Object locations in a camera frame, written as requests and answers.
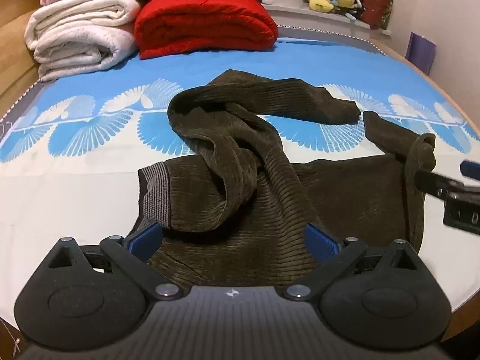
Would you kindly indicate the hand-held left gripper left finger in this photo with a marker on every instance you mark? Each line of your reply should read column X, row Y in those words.
column 144, row 239

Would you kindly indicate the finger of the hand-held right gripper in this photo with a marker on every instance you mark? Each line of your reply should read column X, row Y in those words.
column 438, row 185
column 471, row 169

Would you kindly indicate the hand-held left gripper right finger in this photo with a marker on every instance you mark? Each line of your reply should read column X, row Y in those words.
column 318, row 240

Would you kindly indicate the blue white patterned bed sheet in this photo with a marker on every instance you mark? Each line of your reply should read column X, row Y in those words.
column 75, row 180

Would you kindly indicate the white folded blanket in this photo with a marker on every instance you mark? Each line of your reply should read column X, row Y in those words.
column 75, row 37

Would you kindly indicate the white window ledge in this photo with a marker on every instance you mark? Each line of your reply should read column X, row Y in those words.
column 300, row 20

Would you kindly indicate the red folded blanket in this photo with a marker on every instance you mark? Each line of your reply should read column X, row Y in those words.
column 202, row 22

